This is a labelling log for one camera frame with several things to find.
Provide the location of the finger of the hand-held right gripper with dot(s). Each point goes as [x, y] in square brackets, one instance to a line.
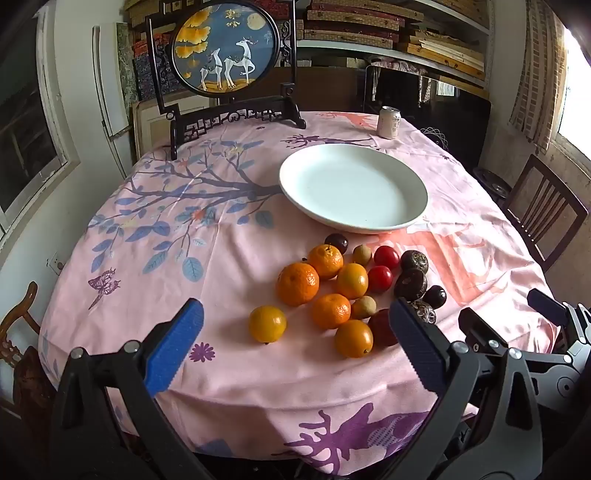
[473, 325]
[547, 302]

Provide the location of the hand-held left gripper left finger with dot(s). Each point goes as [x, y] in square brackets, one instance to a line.
[175, 350]

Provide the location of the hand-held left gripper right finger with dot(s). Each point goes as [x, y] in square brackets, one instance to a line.
[418, 344]

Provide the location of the wrinkled brown passion fruit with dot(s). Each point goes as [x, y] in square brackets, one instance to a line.
[425, 313]
[410, 285]
[414, 261]

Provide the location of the dark red plum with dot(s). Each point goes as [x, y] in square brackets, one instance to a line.
[382, 328]

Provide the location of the dark purple plum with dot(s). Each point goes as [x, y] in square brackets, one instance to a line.
[336, 242]
[435, 296]

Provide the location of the smooth small orange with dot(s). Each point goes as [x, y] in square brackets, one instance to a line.
[353, 338]
[352, 280]
[267, 324]

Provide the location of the brown longan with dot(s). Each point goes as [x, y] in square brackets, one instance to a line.
[362, 254]
[364, 307]

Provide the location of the mandarin with stem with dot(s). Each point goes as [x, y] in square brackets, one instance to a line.
[326, 262]

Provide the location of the large bumpy mandarin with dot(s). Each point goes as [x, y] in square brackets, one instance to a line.
[298, 284]

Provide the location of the white round plate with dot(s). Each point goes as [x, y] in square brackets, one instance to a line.
[353, 187]

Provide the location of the red cherry tomato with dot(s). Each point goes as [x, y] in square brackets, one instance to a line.
[386, 257]
[380, 278]

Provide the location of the dark slatted wooden chair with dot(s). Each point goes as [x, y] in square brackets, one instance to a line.
[545, 207]

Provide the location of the pink printed tablecloth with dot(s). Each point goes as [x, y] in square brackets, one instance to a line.
[207, 258]

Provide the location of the round black stool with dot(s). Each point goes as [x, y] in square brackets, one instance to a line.
[491, 182]

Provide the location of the carved brown wooden chair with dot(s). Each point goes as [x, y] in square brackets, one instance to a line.
[21, 318]

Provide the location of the bright window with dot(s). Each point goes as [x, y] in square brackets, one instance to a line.
[577, 87]

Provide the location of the white drink can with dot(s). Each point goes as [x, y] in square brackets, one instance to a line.
[388, 122]

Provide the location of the black cabinet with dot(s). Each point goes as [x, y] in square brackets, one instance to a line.
[443, 106]

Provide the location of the beige patterned curtain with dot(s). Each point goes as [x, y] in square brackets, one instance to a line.
[538, 78]

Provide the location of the white framed window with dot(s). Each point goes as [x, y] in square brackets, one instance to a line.
[27, 138]

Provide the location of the white leaning plank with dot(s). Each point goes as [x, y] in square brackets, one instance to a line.
[105, 87]

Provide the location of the shelf with stacked boxes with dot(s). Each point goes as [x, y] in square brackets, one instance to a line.
[392, 32]

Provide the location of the round deer table screen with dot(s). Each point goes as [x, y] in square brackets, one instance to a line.
[221, 44]

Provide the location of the white wall socket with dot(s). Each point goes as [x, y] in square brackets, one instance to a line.
[56, 264]

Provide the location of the beige leaning picture frame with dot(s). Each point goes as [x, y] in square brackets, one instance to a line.
[150, 127]

